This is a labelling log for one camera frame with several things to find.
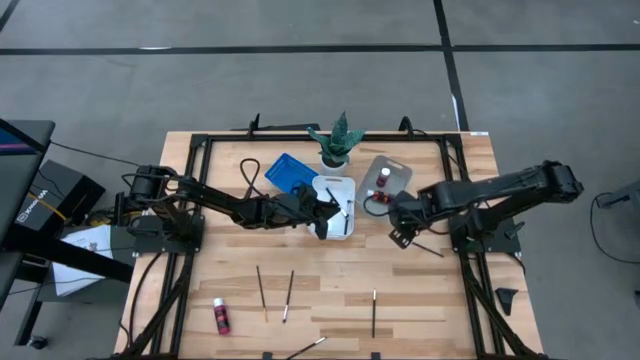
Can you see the black power supply box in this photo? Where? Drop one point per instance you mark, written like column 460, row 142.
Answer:
column 120, row 210

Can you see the grey equipment base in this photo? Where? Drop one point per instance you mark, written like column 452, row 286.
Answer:
column 622, row 197

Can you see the orange paint bottle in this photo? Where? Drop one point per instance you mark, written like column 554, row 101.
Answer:
column 379, row 196

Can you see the pink paint bottle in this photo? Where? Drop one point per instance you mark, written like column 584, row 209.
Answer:
column 384, row 177
column 221, row 316

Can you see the wooden paintbrush vertical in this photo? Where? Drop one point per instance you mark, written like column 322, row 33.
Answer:
column 262, row 294

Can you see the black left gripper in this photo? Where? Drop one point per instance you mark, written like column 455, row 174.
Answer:
column 290, row 212

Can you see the white plastic bin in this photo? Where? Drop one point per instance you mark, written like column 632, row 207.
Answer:
column 336, row 227

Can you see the black plastic bracket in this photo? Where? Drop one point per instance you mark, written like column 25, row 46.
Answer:
column 506, row 300

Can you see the potted snake plant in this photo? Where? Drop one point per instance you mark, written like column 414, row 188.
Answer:
column 337, row 142

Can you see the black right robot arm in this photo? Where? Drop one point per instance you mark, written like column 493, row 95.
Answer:
column 500, row 187

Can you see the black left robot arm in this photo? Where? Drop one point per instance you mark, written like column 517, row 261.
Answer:
column 220, row 200

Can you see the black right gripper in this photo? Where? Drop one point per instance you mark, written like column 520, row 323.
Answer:
column 410, row 212

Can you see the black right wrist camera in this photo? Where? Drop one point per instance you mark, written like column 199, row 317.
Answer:
column 406, row 235

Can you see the black monitor stand cart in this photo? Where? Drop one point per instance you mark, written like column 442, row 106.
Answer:
column 20, row 175

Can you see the black computer case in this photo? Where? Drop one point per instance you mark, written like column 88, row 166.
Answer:
column 75, row 187

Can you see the black caster wheel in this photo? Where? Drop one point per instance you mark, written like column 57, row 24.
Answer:
column 37, row 342

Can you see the grey plastic bin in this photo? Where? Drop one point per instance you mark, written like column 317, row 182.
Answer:
column 400, row 172

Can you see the white sticker label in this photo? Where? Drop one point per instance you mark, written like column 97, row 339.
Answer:
column 479, row 133

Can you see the black table edge clamp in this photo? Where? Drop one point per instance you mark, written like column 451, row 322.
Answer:
column 375, row 356
column 267, row 356

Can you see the long thin black paintbrush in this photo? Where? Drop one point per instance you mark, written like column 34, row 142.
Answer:
column 306, row 348
column 373, row 312
column 288, row 296

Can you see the black metal table frame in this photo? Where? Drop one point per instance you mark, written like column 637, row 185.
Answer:
column 240, row 137

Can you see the short black silver-ferrule paintbrush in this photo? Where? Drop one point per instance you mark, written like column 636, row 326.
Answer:
column 429, row 249
column 347, row 220

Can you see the blue plastic basket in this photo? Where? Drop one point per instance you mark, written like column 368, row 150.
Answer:
column 285, row 172

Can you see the white paper sheets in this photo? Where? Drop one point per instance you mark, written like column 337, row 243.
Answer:
column 87, row 240

